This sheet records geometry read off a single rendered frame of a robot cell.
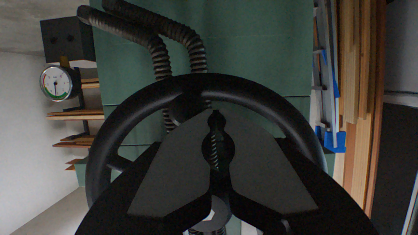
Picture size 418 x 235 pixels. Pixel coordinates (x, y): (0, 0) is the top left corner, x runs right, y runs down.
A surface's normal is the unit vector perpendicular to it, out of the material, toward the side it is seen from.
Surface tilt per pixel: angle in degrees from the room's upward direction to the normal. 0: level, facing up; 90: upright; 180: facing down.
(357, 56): 90
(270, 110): 72
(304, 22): 90
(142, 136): 90
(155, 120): 90
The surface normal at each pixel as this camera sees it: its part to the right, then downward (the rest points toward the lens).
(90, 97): -0.15, 0.19
